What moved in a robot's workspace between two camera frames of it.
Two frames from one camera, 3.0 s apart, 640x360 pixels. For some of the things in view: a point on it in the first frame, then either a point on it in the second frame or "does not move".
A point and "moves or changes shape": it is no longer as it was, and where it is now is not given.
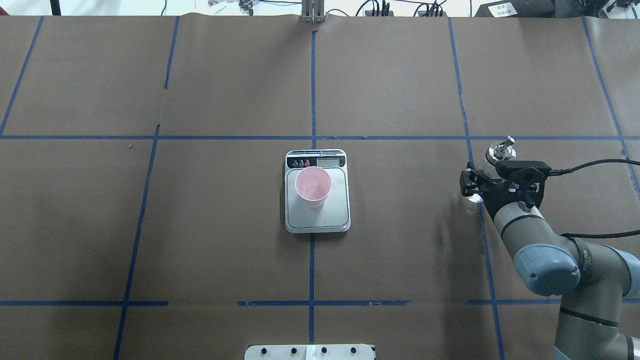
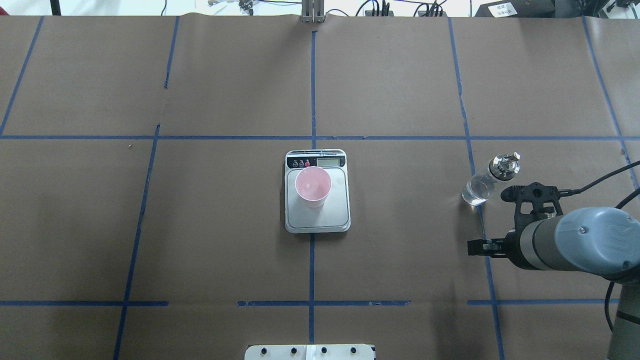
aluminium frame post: x=312 y=11 does not move
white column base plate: x=309 y=352 does not move
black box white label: x=517 y=8 does not move
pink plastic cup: x=312 y=184 does not move
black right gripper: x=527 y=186 -> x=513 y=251
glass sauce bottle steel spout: x=504 y=150 moves or changes shape
